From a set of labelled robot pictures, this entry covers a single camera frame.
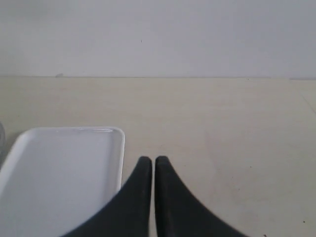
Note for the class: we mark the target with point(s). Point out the steel mesh strainer basket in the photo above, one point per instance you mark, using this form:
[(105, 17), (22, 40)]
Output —
[(2, 142)]

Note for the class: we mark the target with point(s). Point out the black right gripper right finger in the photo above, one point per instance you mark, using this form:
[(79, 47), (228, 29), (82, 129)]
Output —
[(178, 212)]

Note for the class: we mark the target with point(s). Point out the white rectangular plastic tray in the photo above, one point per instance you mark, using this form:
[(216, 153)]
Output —
[(56, 178)]

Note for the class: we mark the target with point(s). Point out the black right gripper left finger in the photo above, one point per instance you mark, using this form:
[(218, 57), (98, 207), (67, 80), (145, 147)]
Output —
[(127, 213)]

